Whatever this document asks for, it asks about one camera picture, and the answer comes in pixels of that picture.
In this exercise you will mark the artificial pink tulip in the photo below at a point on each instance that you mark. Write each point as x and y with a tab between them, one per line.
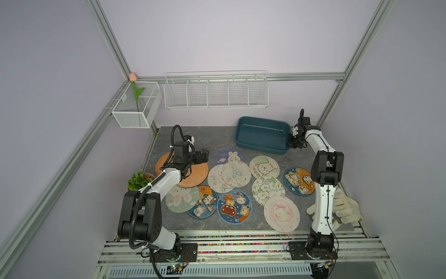
137	91

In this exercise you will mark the blue orange cats coaster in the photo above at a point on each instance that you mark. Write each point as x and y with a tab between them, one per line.
299	181

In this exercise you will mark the pale green bunny coaster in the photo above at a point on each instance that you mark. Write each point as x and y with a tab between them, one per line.
181	200

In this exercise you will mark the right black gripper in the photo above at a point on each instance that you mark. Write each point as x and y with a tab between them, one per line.
290	143

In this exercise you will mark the white green floral coaster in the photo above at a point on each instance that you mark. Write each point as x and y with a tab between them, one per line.
266	187

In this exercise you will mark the white mesh wall basket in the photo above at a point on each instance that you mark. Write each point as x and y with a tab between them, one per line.
125	110

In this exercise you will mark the front orange cork coaster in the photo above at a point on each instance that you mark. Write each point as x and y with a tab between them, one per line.
196	177

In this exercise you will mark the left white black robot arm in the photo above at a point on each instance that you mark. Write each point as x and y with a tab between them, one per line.
141	218

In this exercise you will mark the white wire wall rack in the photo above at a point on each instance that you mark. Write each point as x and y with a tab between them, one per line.
216	90

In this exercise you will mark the blue toast characters coaster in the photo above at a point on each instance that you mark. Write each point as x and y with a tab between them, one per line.
235	208

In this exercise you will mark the back orange cork coaster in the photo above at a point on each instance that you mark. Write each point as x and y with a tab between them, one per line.
160	163

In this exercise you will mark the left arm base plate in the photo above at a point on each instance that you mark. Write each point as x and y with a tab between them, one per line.
183	252

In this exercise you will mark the white green work glove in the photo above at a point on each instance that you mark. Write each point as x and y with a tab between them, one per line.
344	211

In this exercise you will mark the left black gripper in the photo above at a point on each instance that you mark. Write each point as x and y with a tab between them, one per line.
204	156

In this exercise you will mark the teal plastic storage box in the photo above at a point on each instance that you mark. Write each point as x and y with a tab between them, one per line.
263	135

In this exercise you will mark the purple bunny planet coaster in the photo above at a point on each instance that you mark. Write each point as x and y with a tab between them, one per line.
229	155

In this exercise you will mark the white butterfly doodle coaster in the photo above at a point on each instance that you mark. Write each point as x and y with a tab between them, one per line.
216	182

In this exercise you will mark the white bow doodle coaster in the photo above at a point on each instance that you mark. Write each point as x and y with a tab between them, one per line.
236	174

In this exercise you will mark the pink white bunny coaster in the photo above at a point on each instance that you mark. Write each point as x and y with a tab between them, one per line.
282	214

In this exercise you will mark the small potted green plant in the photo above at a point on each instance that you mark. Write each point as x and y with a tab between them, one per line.
139	180

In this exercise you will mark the blue orange animals coaster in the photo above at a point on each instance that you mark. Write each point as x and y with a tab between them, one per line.
206	205

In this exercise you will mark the orange cork coaster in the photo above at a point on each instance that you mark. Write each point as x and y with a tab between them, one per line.
196	177
160	163

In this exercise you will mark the cream alpaca coaster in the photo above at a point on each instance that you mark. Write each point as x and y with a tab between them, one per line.
262	166

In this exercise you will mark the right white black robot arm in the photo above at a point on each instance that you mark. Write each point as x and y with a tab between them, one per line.
326	172

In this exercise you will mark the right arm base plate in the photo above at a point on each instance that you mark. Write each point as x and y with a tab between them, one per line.
300	250

